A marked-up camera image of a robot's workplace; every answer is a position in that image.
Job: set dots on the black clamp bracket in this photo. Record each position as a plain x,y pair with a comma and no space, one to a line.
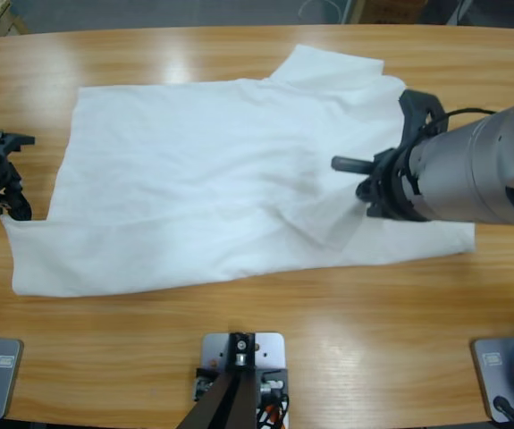
276,372

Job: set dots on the white mount block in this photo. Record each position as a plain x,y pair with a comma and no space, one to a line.
270,348

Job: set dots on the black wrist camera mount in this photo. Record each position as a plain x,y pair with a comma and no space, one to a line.
417,100
15,139

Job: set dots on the brown cardboard box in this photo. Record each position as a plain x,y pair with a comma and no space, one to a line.
390,11

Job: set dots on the light wooden plank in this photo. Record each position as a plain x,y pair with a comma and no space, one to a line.
357,11

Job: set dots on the white T-shirt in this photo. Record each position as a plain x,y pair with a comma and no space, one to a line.
194,179

